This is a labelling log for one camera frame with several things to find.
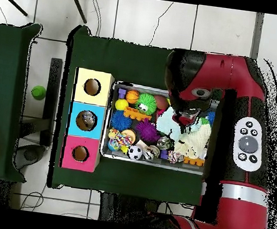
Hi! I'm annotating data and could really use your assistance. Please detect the mint green waffle cloth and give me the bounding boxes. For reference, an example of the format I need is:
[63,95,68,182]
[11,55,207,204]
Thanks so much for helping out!
[154,105,204,145]

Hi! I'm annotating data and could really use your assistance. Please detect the cream waffle cloth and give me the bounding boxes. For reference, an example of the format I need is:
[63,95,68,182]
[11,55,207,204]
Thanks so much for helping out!
[172,121,213,161]

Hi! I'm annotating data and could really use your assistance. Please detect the colourful rope knot toy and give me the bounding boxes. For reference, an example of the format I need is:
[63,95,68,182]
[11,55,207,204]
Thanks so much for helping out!
[112,130,134,148]

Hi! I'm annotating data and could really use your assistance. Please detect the clear plastic water bottle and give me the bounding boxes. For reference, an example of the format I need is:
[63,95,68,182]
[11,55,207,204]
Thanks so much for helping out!
[79,109,98,130]

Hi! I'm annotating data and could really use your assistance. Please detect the shallow mesh bin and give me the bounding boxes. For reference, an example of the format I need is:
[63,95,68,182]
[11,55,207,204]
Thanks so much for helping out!
[98,79,219,177]

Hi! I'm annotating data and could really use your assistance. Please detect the wooden box with three holes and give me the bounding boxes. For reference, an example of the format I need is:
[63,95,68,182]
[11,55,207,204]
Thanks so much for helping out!
[59,66,116,174]

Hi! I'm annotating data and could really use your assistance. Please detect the brown toy football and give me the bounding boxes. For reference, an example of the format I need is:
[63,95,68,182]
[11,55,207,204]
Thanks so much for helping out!
[152,94,171,111]

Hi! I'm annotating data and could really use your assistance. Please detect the purple spiky ball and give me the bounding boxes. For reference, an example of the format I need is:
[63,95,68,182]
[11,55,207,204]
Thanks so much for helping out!
[133,118,163,145]

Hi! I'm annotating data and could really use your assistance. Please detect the green spiky ball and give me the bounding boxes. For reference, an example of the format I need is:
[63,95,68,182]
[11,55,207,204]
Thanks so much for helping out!
[134,92,159,117]

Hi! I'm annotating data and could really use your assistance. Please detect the orange building brick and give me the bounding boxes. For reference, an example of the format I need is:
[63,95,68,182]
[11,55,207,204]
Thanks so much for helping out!
[123,106,153,123]

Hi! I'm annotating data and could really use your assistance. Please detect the small orange basketball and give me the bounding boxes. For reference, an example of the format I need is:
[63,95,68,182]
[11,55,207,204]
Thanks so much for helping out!
[124,89,140,105]

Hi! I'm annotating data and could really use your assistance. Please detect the small soccer ball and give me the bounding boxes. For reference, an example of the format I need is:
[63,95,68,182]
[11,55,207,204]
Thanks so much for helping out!
[126,144,144,161]

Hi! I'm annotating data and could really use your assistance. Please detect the blue spiky ball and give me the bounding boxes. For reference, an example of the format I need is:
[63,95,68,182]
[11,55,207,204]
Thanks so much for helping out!
[109,109,134,133]

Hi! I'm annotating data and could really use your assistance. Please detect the yellow ball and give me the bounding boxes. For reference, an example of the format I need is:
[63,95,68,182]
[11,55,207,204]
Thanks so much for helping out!
[114,98,130,113]

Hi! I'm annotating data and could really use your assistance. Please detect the dark green table cloth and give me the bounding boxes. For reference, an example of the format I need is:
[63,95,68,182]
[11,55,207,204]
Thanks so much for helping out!
[46,23,244,211]

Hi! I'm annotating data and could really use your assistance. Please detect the black upright panel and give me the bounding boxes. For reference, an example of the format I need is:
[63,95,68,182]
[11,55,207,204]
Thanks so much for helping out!
[39,57,64,148]

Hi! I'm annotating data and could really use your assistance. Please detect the grey stand base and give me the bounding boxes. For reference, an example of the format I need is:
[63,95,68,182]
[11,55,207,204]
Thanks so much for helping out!
[13,141,48,174]

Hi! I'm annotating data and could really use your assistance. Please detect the green cloth side table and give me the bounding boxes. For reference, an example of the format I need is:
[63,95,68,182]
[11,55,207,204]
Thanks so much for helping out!
[0,18,47,185]

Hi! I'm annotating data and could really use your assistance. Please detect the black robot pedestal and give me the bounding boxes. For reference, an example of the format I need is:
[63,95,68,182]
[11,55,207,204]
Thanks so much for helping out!
[96,191,168,229]

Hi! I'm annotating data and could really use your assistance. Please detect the black metal frame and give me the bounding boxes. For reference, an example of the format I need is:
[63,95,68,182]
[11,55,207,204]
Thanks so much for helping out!
[0,0,91,25]

